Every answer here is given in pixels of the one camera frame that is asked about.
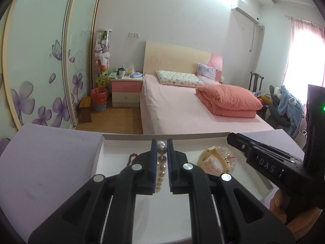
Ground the white shallow tray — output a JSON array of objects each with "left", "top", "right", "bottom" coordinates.
[{"left": 94, "top": 132, "right": 274, "bottom": 244}]

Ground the white pearl bracelet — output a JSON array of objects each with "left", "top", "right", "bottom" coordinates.
[{"left": 155, "top": 141, "right": 168, "bottom": 194}]

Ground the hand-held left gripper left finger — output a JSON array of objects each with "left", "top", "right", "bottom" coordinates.
[{"left": 28, "top": 139, "right": 156, "bottom": 244}]

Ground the pink and white nightstand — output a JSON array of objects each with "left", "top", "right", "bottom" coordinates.
[{"left": 110, "top": 77, "right": 143, "bottom": 108}]

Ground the small lilac pillow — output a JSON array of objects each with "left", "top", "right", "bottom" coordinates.
[{"left": 197, "top": 63, "right": 218, "bottom": 83}]

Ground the small wooden stool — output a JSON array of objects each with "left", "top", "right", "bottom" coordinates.
[{"left": 78, "top": 97, "right": 92, "bottom": 122}]

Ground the pink curtain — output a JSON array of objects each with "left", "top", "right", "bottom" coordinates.
[{"left": 281, "top": 16, "right": 325, "bottom": 102}]

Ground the dark wooden chair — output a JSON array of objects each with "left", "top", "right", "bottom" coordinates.
[{"left": 249, "top": 72, "right": 268, "bottom": 117}]

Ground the clear plush toy display tube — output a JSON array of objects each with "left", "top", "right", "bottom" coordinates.
[{"left": 94, "top": 29, "right": 113, "bottom": 89}]

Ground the trash bin with red bag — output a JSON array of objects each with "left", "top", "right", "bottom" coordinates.
[{"left": 91, "top": 88, "right": 108, "bottom": 111}]

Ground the white wall air conditioner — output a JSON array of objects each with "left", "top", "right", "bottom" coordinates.
[{"left": 235, "top": 0, "right": 260, "bottom": 25}]

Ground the blue plush toy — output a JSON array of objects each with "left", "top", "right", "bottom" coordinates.
[{"left": 277, "top": 85, "right": 305, "bottom": 133}]

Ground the person's right hand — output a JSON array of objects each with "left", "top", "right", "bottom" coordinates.
[{"left": 269, "top": 190, "right": 325, "bottom": 244}]

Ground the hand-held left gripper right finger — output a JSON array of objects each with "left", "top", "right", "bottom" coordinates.
[{"left": 168, "top": 139, "right": 296, "bottom": 244}]

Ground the grey chair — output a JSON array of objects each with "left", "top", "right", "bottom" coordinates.
[{"left": 265, "top": 86, "right": 292, "bottom": 133}]

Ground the cream and pink headboard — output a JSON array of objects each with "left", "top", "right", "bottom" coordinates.
[{"left": 143, "top": 41, "right": 224, "bottom": 82}]

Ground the pink bead bracelet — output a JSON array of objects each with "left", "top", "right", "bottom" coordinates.
[{"left": 203, "top": 149, "right": 237, "bottom": 176}]

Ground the flower print sliding wardrobe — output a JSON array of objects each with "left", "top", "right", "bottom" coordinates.
[{"left": 0, "top": 0, "right": 106, "bottom": 143}]

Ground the floral white pillow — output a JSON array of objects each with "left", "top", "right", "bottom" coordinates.
[{"left": 156, "top": 70, "right": 204, "bottom": 87}]

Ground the air conditioner power cord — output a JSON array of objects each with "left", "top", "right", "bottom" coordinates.
[{"left": 250, "top": 24, "right": 256, "bottom": 52}]

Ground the dark red bead bracelet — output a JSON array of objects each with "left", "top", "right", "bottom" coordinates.
[{"left": 126, "top": 153, "right": 140, "bottom": 168}]

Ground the folded salmon pink quilt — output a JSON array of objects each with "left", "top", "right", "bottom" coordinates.
[{"left": 195, "top": 84, "right": 263, "bottom": 119}]

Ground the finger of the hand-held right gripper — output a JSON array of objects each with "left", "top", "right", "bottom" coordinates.
[{"left": 227, "top": 132, "right": 299, "bottom": 163}]

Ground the bed with pink sheet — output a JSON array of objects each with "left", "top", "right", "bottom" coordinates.
[{"left": 140, "top": 74, "right": 276, "bottom": 135}]

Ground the purple table cloth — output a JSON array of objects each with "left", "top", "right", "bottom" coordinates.
[{"left": 0, "top": 123, "right": 305, "bottom": 244}]

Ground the yellow and red toy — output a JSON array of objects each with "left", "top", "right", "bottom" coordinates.
[{"left": 256, "top": 94, "right": 272, "bottom": 105}]

